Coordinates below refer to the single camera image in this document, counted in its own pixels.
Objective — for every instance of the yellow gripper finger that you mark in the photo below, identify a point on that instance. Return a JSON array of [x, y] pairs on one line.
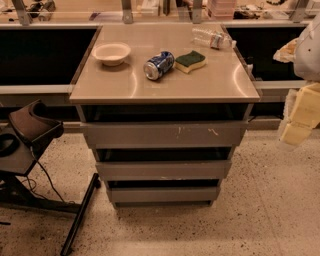
[[286, 53], [301, 115]]

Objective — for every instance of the grey top drawer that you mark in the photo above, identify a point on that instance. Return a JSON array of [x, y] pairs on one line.
[[157, 135]]

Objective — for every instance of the grey drawer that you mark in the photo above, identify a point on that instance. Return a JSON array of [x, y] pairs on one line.
[[126, 171], [157, 135], [146, 195]]

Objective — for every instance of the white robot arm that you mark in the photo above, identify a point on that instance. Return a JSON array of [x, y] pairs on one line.
[[307, 59]]

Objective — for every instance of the grey middle drawer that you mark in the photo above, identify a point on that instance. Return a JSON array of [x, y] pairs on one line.
[[126, 171]]

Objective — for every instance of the grey drawer cabinet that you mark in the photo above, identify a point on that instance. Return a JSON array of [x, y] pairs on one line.
[[221, 90]]

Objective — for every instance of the grey bottom drawer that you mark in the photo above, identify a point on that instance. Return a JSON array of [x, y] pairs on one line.
[[146, 195]]

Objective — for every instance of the clear plastic bottle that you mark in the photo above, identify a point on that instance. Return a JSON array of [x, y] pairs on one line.
[[212, 38]]

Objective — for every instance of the green yellow sponge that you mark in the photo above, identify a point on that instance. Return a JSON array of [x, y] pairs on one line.
[[191, 61]]

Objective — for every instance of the blue soda can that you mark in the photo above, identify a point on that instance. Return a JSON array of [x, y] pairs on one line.
[[158, 65]]

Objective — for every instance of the white paper bowl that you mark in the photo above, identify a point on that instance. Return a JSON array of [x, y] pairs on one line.
[[111, 54]]

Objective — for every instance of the brown cradle on stand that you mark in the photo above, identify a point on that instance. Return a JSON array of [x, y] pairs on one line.
[[34, 129]]

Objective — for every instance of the black metal stand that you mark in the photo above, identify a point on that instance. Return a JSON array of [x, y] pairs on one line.
[[63, 174]]

